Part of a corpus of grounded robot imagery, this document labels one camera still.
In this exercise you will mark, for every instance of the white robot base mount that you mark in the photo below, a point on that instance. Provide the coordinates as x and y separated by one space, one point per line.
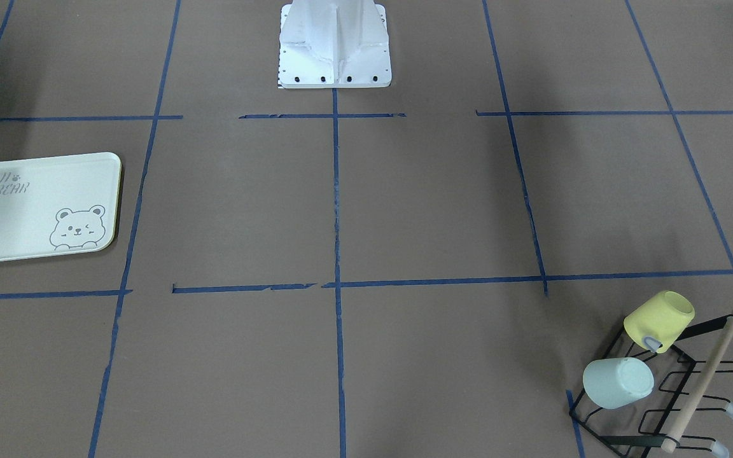
334 44

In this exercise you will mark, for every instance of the yellow plastic cup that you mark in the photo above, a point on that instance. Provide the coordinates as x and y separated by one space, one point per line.
658 323

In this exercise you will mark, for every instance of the pale yellow bear tray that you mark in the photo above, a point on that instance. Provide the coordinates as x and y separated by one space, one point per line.
58 205

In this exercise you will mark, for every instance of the black wire cup rack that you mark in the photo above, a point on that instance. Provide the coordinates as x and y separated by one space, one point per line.
659 425

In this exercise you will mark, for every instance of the light green plastic cup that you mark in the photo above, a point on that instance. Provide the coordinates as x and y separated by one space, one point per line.
617 381

